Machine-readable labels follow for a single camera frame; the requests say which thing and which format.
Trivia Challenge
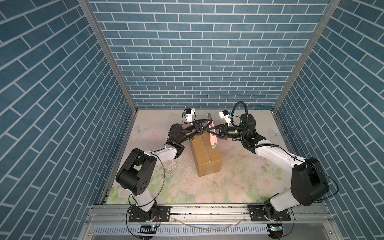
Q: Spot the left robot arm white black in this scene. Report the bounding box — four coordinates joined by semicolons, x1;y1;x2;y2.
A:
116;118;213;213

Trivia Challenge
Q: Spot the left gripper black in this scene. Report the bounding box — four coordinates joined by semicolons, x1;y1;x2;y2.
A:
176;120;211;146

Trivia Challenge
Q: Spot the right controller board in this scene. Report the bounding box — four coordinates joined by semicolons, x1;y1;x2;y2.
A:
267;224;284;240

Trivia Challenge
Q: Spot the controller board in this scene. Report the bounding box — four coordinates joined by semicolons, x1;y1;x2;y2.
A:
267;224;284;240
138;226;157;238

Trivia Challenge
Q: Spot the left controller board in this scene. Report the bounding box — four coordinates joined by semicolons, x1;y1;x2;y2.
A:
138;226;157;238

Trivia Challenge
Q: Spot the pink utility knife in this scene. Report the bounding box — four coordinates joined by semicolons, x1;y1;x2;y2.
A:
209;121;218;149

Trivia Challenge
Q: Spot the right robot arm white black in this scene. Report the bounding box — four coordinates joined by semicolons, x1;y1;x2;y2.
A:
208;114;330;219

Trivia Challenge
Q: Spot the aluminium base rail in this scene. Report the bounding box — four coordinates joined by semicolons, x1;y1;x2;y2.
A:
85;204;335;231

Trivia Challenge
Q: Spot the brown cardboard express box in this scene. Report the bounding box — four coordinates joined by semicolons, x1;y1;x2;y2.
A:
191;132;223;177

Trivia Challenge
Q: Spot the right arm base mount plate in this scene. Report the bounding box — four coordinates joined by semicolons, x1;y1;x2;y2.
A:
246;205;291;222

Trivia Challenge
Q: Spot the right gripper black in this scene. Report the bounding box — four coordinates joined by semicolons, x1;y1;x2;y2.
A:
208;123;248;141

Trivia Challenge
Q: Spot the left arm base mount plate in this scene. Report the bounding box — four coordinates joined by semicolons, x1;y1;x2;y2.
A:
127;205;171;223

